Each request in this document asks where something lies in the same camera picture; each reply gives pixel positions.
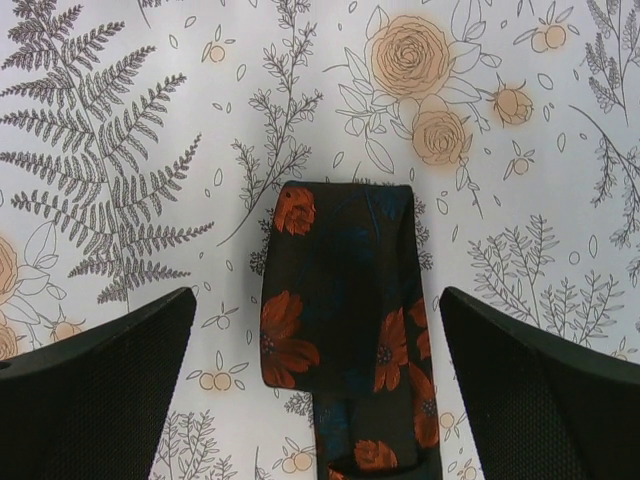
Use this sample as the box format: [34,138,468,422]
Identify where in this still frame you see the floral patterned table mat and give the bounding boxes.
[1,1,639,479]

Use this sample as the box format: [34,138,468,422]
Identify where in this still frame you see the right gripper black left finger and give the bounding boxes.
[1,287,196,480]

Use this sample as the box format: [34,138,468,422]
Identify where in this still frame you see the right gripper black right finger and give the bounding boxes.
[439,287,639,480]

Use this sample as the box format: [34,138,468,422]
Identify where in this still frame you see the black tie orange flowers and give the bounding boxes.
[260,181,442,479]

